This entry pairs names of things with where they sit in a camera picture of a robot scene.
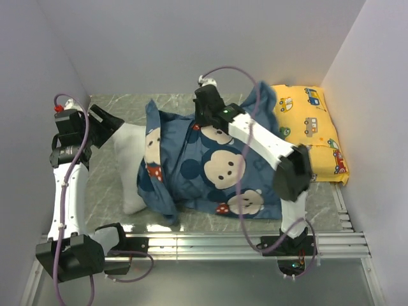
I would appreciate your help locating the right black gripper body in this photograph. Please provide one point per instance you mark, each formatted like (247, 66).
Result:
(201, 116)

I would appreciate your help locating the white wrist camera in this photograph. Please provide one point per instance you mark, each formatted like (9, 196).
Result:
(204, 81)
(70, 104)

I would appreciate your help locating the yellow car print pillow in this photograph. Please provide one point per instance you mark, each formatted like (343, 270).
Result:
(303, 118)

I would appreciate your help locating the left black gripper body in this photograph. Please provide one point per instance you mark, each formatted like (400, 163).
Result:
(82, 133)

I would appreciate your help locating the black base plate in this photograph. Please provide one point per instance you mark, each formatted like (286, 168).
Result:
(289, 247)
(131, 246)

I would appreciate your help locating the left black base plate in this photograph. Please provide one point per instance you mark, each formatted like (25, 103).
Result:
(131, 246)

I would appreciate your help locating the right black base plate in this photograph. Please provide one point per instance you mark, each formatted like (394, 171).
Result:
(289, 247)

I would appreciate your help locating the blue cartoon mouse pillowcase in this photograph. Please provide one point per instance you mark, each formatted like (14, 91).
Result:
(185, 165)

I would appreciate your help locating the white pillow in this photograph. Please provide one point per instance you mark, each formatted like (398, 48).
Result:
(129, 147)

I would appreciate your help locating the aluminium mounting rail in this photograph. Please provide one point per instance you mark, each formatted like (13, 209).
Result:
(233, 246)

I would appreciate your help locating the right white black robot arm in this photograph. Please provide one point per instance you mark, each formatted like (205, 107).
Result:
(291, 163)

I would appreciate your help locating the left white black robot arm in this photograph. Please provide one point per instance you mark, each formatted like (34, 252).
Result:
(71, 252)

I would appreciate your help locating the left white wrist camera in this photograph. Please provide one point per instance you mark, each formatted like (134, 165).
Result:
(70, 104)

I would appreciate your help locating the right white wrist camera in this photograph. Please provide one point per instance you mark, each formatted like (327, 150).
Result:
(204, 81)

